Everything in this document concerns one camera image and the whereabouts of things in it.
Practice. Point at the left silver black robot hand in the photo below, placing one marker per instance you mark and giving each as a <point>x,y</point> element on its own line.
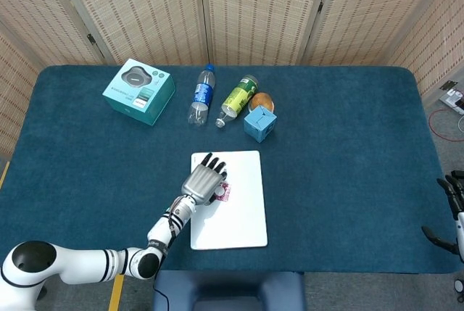
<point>202,182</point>

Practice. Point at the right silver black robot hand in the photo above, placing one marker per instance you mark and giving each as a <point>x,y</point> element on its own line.
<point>457,216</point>

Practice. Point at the pink patterned card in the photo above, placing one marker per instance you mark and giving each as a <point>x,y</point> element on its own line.
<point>225,195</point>

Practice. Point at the blue padded robot base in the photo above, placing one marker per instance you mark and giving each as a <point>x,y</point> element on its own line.
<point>228,291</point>

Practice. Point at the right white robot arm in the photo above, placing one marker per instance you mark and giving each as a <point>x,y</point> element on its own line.
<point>459,285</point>

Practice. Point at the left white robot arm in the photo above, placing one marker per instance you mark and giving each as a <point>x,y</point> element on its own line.
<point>83,264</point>

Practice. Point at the white rectangular board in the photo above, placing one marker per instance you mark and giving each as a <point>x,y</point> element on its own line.
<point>243,213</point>

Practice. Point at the blue label water bottle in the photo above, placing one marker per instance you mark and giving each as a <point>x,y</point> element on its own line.
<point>201,95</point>

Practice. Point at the green label plastic bottle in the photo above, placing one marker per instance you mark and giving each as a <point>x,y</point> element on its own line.
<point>237,99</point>

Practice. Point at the small blue carton box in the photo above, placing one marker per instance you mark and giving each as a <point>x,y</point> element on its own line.
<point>259,122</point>

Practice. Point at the teal speaker packaging box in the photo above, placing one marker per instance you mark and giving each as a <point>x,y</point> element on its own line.
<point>137,91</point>

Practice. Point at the white power strip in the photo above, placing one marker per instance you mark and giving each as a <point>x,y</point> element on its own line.
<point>452,100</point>

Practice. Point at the blue felt table cover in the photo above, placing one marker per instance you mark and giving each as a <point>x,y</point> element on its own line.
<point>344,180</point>

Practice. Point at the bamboo folding screen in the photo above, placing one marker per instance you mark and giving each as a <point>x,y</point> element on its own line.
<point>253,10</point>

